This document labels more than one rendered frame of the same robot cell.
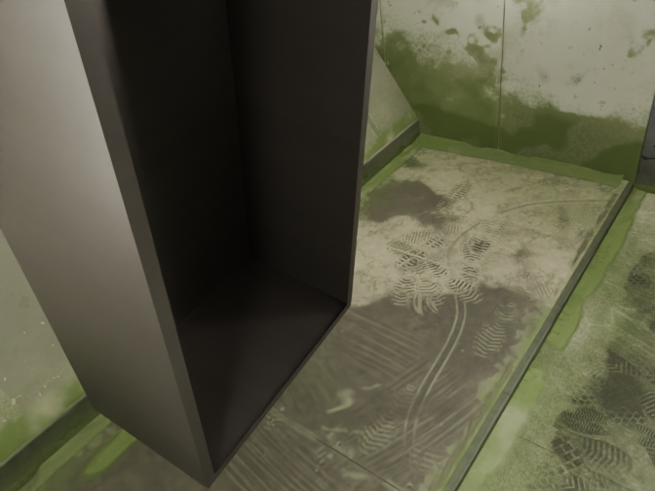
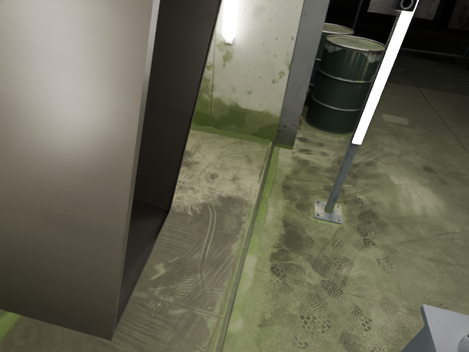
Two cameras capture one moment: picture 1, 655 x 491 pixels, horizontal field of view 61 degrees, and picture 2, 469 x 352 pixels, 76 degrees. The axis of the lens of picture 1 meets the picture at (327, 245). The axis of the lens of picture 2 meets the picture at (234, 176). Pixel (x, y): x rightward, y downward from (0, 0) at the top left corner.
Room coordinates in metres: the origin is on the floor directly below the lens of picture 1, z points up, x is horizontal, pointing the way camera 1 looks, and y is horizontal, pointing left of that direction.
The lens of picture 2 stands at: (0.12, 0.32, 1.46)
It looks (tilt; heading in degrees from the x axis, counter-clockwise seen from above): 36 degrees down; 325
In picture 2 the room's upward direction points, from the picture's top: 7 degrees clockwise
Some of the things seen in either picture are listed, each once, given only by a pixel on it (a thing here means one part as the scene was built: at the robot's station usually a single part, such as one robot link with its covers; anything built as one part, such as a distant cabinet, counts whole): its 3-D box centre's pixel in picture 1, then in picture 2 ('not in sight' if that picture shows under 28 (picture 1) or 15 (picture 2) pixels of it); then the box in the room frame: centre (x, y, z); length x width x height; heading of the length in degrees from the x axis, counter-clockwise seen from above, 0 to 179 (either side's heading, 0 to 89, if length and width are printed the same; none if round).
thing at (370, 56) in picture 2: not in sight; (342, 86); (2.14, -2.33, 0.44); 0.59 x 0.58 x 0.89; 150
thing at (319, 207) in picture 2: not in sight; (327, 211); (1.08, -1.22, 0.01); 0.20 x 0.20 x 0.01; 46
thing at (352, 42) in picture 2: not in sight; (355, 43); (2.15, -2.33, 0.86); 0.54 x 0.54 x 0.01
